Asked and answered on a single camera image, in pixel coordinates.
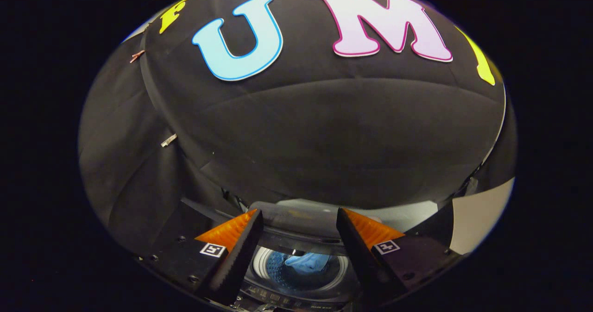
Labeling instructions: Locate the dark washing machine lid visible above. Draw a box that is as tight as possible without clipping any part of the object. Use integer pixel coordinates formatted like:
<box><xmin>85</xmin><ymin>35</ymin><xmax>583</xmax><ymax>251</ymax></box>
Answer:
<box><xmin>250</xmin><ymin>200</ymin><xmax>385</xmax><ymax>247</ymax></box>

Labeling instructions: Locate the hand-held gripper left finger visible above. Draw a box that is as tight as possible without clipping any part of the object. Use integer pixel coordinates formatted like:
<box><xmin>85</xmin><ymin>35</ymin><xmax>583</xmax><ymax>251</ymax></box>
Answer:
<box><xmin>139</xmin><ymin>209</ymin><xmax>265</xmax><ymax>306</ymax></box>

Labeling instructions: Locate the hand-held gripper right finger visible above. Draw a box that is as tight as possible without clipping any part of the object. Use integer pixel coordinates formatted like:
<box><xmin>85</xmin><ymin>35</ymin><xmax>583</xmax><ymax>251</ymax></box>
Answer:
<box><xmin>336</xmin><ymin>207</ymin><xmax>464</xmax><ymax>306</ymax></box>

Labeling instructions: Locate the black backdrop cloth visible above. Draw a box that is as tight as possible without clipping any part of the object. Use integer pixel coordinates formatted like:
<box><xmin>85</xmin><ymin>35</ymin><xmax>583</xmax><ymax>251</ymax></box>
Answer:
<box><xmin>78</xmin><ymin>0</ymin><xmax>517</xmax><ymax>252</ymax></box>

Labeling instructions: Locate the dark grey washing machine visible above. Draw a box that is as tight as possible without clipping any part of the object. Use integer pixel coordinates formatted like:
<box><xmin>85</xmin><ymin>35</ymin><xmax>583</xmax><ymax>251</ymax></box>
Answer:
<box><xmin>222</xmin><ymin>231</ymin><xmax>371</xmax><ymax>312</ymax></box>

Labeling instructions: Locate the light blue shirt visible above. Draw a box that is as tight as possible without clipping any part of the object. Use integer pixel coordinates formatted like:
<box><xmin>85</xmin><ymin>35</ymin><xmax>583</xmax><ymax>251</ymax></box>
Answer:
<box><xmin>284</xmin><ymin>252</ymin><xmax>332</xmax><ymax>276</ymax></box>

